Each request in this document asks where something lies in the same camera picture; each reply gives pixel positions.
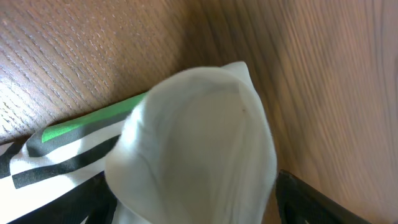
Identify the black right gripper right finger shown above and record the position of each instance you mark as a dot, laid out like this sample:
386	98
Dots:
300	203

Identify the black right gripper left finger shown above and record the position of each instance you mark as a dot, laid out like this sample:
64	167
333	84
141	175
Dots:
90	202

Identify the white printed t-shirt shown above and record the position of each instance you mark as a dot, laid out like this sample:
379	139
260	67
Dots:
196	148

